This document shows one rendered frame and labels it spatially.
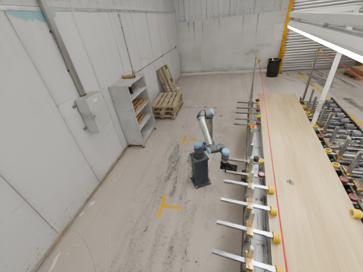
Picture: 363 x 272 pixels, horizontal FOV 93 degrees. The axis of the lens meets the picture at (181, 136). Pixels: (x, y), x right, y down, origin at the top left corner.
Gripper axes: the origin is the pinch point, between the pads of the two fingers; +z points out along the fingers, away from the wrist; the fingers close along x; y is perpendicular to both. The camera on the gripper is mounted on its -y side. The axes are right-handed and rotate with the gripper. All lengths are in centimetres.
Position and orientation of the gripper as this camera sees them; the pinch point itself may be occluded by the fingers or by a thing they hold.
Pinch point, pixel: (225, 172)
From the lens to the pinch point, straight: 235.4
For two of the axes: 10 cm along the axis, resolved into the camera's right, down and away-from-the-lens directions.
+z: 0.8, 8.2, 5.6
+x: -3.2, 5.6, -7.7
